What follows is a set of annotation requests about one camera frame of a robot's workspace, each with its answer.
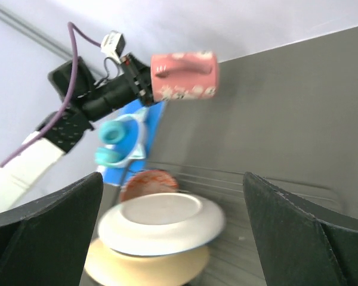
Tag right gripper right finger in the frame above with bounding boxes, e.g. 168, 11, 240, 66
243, 172, 358, 285

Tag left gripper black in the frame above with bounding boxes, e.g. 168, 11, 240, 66
82, 53, 154, 121

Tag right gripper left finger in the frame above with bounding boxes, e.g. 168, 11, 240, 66
0, 172, 103, 286

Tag pink mug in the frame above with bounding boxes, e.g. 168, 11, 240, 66
150, 51, 219, 102

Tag peach bird plate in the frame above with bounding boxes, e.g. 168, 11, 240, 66
84, 238, 210, 286

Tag orange blue patterned bowl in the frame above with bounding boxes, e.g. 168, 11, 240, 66
119, 169, 178, 203

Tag watermelon pattern plate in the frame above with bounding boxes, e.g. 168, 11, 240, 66
98, 192, 226, 256

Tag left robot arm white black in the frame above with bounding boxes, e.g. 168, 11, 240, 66
0, 54, 152, 213

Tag teal cat ear headphones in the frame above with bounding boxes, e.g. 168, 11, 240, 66
95, 107, 149, 169

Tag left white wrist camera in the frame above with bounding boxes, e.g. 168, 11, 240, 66
101, 30, 126, 58

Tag black wire dish rack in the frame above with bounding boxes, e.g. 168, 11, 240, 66
146, 160, 341, 286

